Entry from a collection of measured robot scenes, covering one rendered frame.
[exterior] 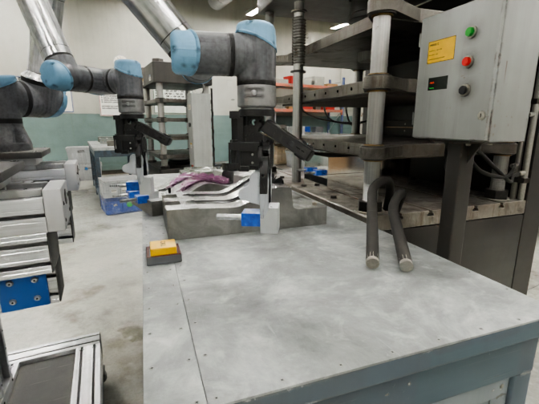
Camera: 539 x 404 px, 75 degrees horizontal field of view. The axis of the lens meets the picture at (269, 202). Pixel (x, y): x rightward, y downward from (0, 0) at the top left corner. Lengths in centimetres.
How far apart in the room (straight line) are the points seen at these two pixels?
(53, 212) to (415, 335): 72
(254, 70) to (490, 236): 140
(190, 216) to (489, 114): 89
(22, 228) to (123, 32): 791
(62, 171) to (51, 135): 706
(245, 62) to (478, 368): 67
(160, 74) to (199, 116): 83
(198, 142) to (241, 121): 492
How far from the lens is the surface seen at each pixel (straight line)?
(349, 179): 182
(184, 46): 66
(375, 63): 137
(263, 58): 68
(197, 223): 102
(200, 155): 562
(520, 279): 209
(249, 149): 67
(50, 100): 143
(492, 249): 186
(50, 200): 84
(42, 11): 121
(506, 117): 123
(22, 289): 95
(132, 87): 114
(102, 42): 855
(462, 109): 124
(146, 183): 116
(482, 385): 78
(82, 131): 837
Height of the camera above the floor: 113
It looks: 13 degrees down
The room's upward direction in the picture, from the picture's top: straight up
